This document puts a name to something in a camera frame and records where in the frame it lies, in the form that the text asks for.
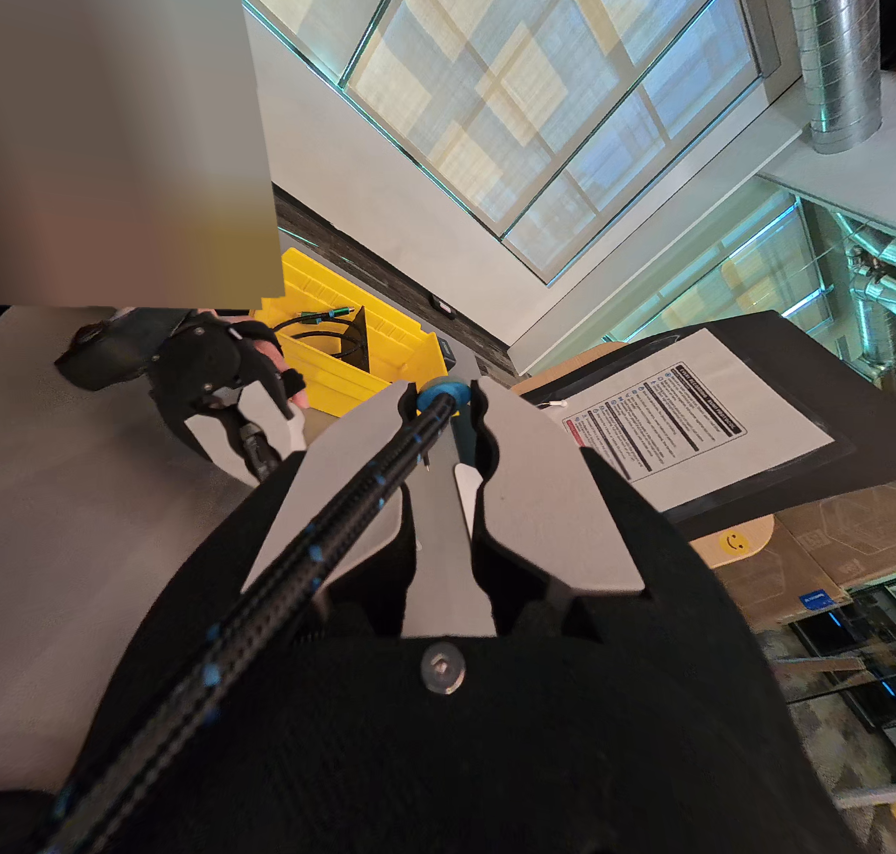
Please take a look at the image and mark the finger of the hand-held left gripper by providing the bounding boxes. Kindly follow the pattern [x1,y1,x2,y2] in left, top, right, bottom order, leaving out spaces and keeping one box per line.
[239,378,308,459]
[183,408,265,489]

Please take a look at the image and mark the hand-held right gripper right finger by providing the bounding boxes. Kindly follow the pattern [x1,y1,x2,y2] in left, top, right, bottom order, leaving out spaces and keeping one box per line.
[470,377,646,635]

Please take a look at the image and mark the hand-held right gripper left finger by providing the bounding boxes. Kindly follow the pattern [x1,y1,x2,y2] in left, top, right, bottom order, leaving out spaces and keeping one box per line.
[246,378,424,635]

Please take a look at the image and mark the braided black HDMI cable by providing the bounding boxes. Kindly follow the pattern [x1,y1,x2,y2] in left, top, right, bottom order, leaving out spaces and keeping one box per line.
[272,306,365,363]
[28,377,469,854]

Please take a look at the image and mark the yellow plastic bin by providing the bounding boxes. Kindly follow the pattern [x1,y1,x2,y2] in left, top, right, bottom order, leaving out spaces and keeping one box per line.
[253,247,449,420]

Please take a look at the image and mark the person's left hand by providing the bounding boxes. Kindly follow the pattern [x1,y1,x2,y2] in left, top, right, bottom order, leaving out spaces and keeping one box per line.
[268,350,314,413]

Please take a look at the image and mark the white board stand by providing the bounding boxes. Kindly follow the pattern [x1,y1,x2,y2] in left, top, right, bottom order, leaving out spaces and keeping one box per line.
[454,462,485,522]

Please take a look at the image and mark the black bin divider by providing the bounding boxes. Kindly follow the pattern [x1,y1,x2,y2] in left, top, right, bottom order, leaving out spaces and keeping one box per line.
[342,306,372,373]

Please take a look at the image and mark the wooden instruction board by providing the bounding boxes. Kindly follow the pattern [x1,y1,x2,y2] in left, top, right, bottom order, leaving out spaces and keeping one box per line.
[511,310,869,571]

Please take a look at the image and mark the flat cardboard box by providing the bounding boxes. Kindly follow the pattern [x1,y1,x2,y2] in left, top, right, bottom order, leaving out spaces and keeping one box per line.
[714,479,896,631]

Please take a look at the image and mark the narrow blind-covered window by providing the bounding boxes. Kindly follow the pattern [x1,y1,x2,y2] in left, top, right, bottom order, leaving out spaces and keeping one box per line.
[602,192,837,347]

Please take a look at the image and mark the large blind-covered window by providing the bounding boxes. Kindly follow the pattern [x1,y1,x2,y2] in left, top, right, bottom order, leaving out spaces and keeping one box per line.
[238,0,764,287]

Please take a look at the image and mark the silver ventilation duct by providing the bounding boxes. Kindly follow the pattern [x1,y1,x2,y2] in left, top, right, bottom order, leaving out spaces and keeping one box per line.
[783,0,884,156]

